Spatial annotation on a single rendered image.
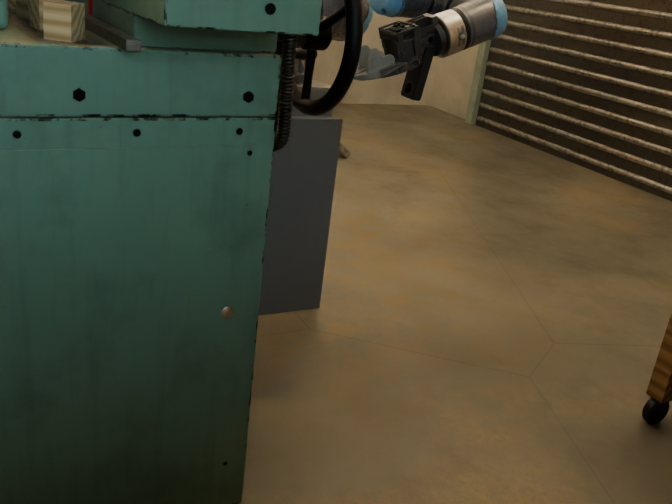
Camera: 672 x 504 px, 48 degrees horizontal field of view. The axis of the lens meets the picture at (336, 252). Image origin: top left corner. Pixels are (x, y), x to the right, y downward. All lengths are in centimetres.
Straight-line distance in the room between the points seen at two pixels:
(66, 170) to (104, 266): 15
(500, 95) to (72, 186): 417
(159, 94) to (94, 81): 9
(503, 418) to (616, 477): 27
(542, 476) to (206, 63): 107
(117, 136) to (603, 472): 121
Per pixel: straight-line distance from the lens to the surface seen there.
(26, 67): 100
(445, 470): 160
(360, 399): 177
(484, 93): 514
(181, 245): 112
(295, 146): 194
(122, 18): 110
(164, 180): 108
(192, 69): 106
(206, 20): 95
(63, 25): 103
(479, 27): 165
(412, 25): 158
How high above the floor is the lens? 94
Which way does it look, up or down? 21 degrees down
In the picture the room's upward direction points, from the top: 7 degrees clockwise
